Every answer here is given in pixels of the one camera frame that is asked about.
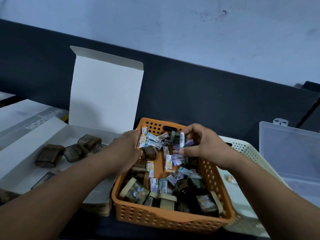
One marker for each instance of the person's right hand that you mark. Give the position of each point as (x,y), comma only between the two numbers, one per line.
(212,149)

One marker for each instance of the person's left hand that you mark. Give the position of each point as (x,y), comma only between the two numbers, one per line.
(125,154)

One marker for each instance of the white blue-labelled small tube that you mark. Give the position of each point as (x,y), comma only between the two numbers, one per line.
(182,140)

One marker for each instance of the orange small tube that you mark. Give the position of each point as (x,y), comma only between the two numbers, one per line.
(231,179)

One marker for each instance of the pile of items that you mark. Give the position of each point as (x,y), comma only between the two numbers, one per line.
(135,192)

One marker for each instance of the pile of small tubes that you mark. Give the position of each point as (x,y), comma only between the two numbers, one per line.
(168,162)

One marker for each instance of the dark opaque small brown box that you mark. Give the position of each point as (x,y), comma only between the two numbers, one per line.
(49,156)

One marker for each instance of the clear plastic organizer case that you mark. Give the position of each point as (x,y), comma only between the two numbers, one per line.
(292,152)

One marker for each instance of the person's right forearm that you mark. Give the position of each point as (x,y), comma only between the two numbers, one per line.
(275,209)

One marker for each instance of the person's left forearm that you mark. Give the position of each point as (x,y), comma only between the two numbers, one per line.
(50,204)

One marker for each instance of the white cardboard box open lid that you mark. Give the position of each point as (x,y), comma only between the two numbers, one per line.
(105,97)

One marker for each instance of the white perforated plastic basket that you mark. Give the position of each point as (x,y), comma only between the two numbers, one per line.
(252,153)

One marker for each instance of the wide black shelf back panel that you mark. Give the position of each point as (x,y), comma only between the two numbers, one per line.
(200,97)

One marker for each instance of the orange plastic basket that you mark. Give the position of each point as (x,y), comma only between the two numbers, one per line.
(155,218)

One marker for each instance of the yellow flat packet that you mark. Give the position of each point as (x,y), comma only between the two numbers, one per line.
(64,118)

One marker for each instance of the narrow black shelf back panel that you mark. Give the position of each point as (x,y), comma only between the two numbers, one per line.
(312,122)

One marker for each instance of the white grey-banded notebook package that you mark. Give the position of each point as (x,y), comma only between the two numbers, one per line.
(20,114)

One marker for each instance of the black slotted shelf upright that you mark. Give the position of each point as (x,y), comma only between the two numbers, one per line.
(311,86)

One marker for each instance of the white flat notebook package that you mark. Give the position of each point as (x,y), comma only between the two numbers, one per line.
(5,96)

